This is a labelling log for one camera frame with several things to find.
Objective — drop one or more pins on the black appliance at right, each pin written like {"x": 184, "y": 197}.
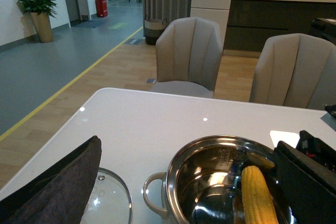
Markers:
{"x": 323, "y": 28}

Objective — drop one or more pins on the yellow corn cob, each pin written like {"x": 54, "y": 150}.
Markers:
{"x": 257, "y": 201}

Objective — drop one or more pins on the dark kitchen counter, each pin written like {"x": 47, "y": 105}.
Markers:
{"x": 252, "y": 22}

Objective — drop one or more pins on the glass lid with knob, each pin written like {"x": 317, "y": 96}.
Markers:
{"x": 110, "y": 200}

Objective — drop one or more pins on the woven basket with handles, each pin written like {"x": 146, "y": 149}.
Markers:
{"x": 153, "y": 29}

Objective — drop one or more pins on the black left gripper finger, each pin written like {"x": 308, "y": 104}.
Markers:
{"x": 59, "y": 194}

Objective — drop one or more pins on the right beige chair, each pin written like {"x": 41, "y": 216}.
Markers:
{"x": 295, "y": 70}

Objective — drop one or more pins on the stainless steel pot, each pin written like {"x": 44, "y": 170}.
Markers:
{"x": 203, "y": 182}

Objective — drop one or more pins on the beige chair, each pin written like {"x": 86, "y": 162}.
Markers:
{"x": 188, "y": 56}
{"x": 295, "y": 70}

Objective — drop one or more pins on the left beige chair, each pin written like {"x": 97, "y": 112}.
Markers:
{"x": 188, "y": 56}

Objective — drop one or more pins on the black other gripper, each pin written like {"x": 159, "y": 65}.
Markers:
{"x": 307, "y": 181}

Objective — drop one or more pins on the green potted plant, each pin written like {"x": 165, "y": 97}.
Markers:
{"x": 40, "y": 12}

